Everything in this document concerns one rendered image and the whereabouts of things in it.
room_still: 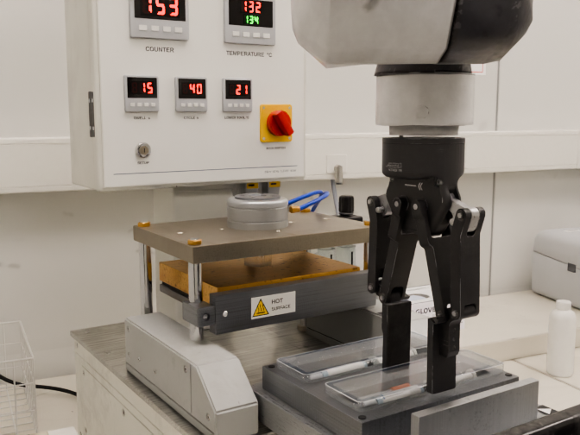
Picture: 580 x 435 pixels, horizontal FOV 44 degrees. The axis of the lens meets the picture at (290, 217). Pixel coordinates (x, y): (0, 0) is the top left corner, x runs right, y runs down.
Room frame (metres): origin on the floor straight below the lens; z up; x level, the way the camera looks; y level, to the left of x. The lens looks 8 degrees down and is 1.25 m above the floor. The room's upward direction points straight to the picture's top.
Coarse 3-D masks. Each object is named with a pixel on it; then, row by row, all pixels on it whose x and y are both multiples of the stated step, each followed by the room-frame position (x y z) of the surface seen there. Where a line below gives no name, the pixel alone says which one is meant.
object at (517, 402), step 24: (528, 384) 0.63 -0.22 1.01; (264, 408) 0.69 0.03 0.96; (288, 408) 0.66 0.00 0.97; (432, 408) 0.57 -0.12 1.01; (456, 408) 0.58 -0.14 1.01; (480, 408) 0.59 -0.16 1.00; (504, 408) 0.61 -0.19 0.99; (528, 408) 0.63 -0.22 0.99; (288, 432) 0.65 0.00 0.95; (312, 432) 0.62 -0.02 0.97; (432, 432) 0.56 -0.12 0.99; (456, 432) 0.58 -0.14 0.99; (480, 432) 0.59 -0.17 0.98
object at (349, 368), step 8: (416, 352) 0.74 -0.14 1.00; (424, 352) 0.75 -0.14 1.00; (368, 360) 0.70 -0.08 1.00; (376, 360) 0.71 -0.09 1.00; (280, 368) 0.70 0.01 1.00; (288, 368) 0.68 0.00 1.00; (336, 368) 0.68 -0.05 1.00; (344, 368) 0.69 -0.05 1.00; (352, 368) 0.69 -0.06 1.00; (360, 368) 0.70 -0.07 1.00; (368, 368) 0.70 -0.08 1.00; (296, 376) 0.67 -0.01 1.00; (304, 376) 0.66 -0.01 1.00; (312, 376) 0.67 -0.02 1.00; (320, 376) 0.67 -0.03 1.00; (328, 376) 0.68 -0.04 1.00
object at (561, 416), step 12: (576, 408) 0.57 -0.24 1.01; (540, 420) 0.55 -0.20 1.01; (552, 420) 0.55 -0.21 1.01; (564, 420) 0.55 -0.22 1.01; (576, 420) 0.55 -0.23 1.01; (504, 432) 0.52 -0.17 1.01; (516, 432) 0.52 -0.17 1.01; (528, 432) 0.53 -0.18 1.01; (540, 432) 0.53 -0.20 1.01; (552, 432) 0.54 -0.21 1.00; (564, 432) 0.54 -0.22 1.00; (576, 432) 0.55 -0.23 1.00
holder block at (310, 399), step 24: (264, 384) 0.71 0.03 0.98; (288, 384) 0.67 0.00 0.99; (312, 384) 0.66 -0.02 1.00; (480, 384) 0.66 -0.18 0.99; (504, 384) 0.67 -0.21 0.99; (312, 408) 0.64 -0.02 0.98; (336, 408) 0.61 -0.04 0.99; (384, 408) 0.60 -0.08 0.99; (408, 408) 0.60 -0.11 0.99; (336, 432) 0.60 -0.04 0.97; (360, 432) 0.58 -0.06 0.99; (384, 432) 0.59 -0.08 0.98; (408, 432) 0.60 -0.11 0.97
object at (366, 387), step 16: (464, 352) 0.72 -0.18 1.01; (400, 368) 0.68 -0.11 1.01; (416, 368) 0.68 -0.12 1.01; (464, 368) 0.67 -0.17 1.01; (480, 368) 0.67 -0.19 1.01; (336, 384) 0.63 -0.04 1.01; (352, 384) 0.63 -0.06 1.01; (368, 384) 0.63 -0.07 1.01; (384, 384) 0.63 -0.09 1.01; (400, 384) 0.63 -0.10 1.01; (416, 384) 0.63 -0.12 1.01
